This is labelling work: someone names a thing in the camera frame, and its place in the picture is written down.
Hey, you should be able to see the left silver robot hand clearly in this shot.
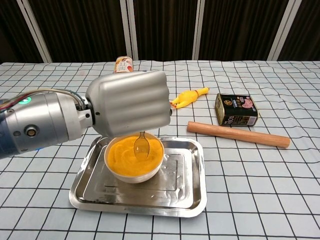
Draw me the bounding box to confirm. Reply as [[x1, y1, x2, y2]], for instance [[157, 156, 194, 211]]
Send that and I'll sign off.
[[84, 69, 173, 138]]

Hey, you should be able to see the metal spoon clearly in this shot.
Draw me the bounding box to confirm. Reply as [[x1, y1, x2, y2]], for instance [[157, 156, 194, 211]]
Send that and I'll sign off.
[[133, 131, 151, 160]]

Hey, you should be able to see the cream round bowl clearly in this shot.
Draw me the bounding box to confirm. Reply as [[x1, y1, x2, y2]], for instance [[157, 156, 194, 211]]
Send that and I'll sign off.
[[103, 132, 165, 185]]

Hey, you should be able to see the tea bottle with white cap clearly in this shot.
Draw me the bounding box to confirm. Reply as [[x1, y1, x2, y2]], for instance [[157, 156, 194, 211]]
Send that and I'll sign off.
[[114, 56, 134, 75]]

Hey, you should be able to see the yellow rubber chicken toy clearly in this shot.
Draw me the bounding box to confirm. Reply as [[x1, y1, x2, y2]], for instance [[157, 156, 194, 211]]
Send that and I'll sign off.
[[169, 86, 210, 110]]

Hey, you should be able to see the yellow powder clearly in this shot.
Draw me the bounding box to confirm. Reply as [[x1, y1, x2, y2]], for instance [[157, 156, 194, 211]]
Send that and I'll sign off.
[[107, 134, 164, 177]]

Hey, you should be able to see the dark folding screen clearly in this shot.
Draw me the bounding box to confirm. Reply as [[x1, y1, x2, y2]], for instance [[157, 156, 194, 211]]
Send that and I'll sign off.
[[0, 0, 320, 64]]

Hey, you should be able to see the rectangular steel tray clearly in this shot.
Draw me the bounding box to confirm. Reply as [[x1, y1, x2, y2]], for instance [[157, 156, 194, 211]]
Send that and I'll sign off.
[[68, 134, 208, 218]]

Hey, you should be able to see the black luncheon meat can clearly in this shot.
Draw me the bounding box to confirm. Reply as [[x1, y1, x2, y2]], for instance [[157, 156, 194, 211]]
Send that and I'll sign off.
[[214, 93, 259, 127]]

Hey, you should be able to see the wooden rolling pin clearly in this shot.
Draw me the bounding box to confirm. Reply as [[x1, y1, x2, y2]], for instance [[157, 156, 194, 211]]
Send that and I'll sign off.
[[187, 121, 291, 149]]

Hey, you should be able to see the white checked tablecloth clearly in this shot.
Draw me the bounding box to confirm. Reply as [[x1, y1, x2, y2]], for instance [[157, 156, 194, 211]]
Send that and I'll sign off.
[[0, 59, 320, 240]]

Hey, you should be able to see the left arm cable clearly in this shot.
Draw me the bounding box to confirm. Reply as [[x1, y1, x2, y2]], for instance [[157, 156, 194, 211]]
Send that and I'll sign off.
[[0, 89, 86, 113]]

